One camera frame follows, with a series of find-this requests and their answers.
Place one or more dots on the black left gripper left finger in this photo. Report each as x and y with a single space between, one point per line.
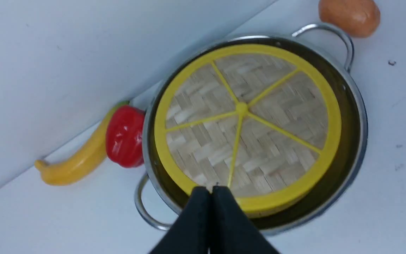
189 233

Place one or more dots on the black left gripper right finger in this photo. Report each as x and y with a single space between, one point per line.
231 232

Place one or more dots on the yellow rimmed bamboo steamer lid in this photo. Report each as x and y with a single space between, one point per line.
255 118

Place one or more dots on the stainless steel pot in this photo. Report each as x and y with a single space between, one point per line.
348 158

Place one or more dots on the red bell pepper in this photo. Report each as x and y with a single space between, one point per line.
124 137

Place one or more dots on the yellow banana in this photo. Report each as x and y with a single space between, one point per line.
84 161

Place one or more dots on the brown potato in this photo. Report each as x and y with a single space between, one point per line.
358 18

